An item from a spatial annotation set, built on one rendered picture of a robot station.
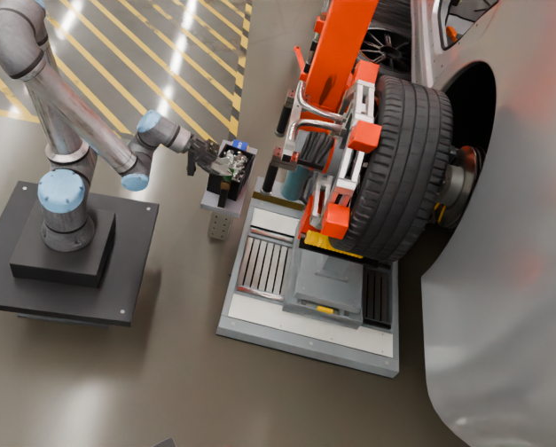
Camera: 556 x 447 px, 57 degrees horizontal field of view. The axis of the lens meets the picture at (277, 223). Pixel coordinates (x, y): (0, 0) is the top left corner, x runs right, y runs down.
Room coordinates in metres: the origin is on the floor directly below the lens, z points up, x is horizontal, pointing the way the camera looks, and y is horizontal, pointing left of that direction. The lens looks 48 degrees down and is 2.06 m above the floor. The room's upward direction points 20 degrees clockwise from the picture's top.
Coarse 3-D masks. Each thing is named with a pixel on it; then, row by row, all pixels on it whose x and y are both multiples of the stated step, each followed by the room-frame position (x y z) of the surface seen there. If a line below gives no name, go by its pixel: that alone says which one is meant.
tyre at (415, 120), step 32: (384, 96) 1.49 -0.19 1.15; (416, 96) 1.52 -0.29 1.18; (384, 128) 1.34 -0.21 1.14; (416, 128) 1.38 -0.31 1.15; (448, 128) 1.42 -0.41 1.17; (384, 160) 1.26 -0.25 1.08; (416, 160) 1.29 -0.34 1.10; (448, 160) 1.33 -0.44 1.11; (384, 192) 1.21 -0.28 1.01; (416, 192) 1.23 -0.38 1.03; (352, 224) 1.17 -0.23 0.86; (384, 224) 1.18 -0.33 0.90; (416, 224) 1.20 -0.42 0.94; (384, 256) 1.22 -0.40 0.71
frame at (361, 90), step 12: (360, 84) 1.56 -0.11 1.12; (372, 84) 1.59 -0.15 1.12; (348, 96) 1.65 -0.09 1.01; (360, 96) 1.50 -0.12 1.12; (372, 96) 1.52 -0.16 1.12; (360, 108) 1.43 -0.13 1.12; (372, 108) 1.45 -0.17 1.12; (372, 120) 1.39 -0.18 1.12; (336, 132) 1.72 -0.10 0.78; (348, 156) 1.29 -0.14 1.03; (360, 156) 1.30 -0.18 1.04; (324, 180) 1.59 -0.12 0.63; (336, 180) 1.23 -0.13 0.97; (348, 180) 1.24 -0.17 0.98; (336, 192) 1.21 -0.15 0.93; (348, 192) 1.22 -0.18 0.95; (312, 204) 1.47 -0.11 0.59; (324, 204) 1.47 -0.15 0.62; (312, 216) 1.37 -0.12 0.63
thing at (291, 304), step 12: (300, 252) 1.58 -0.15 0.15; (288, 276) 1.43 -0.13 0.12; (288, 288) 1.33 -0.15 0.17; (288, 300) 1.29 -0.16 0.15; (300, 300) 1.30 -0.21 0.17; (300, 312) 1.27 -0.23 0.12; (312, 312) 1.27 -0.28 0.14; (324, 312) 1.28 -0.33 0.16; (336, 312) 1.31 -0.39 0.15; (348, 312) 1.31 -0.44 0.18; (360, 312) 1.36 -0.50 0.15; (336, 324) 1.29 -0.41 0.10; (348, 324) 1.29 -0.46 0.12; (360, 324) 1.30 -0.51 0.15
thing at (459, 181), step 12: (468, 156) 1.60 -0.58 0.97; (480, 156) 1.57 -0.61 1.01; (456, 168) 1.57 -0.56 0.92; (468, 168) 1.54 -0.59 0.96; (480, 168) 1.51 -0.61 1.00; (456, 180) 1.51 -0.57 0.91; (468, 180) 1.49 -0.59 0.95; (444, 192) 1.49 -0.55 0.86; (456, 192) 1.49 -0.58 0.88; (468, 192) 1.44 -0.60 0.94; (444, 204) 1.50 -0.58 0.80; (456, 204) 1.46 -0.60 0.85; (444, 216) 1.47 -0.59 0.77; (456, 216) 1.40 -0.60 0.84
